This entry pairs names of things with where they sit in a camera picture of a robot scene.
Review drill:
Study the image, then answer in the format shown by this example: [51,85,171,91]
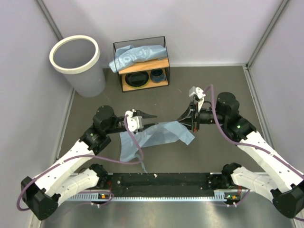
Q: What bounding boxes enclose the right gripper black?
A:
[172,100,226,133]

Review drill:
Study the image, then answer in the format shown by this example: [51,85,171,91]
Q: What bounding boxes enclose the light blue trash bag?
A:
[119,121,195,172]
[109,45,168,73]

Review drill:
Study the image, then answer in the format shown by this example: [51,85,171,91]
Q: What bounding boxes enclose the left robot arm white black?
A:
[16,105,155,221]

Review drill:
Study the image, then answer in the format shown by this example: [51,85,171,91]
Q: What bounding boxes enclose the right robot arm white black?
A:
[178,87,304,219]

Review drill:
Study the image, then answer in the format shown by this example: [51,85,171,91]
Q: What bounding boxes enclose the white grey trash bin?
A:
[49,35,106,97]

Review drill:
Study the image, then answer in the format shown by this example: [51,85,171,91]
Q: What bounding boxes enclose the black plate green rim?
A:
[125,71,149,88]

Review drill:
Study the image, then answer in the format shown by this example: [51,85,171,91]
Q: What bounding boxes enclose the dark blue mug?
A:
[150,68,167,83]

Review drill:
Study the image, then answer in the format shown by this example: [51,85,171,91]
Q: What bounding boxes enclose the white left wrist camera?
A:
[125,109,143,133]

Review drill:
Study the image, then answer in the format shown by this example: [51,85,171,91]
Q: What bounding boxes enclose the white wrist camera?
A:
[125,109,143,133]
[189,86,206,110]

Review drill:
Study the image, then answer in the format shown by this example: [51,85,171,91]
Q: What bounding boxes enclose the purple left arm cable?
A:
[16,114,144,212]

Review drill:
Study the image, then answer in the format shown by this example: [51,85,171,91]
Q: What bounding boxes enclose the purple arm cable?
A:
[203,84,304,219]
[16,114,144,212]

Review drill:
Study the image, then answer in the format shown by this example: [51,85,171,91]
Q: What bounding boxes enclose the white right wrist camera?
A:
[189,86,206,110]

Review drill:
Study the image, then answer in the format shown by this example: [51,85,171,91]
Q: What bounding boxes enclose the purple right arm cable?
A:
[203,84,304,219]

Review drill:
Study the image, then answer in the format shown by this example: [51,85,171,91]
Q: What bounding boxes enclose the black wire wooden shelf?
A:
[113,36,170,92]

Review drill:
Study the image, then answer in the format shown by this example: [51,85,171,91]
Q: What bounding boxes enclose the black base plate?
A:
[80,172,250,197]

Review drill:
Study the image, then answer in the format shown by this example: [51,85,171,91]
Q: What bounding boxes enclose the slotted grey cable duct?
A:
[67,191,241,203]

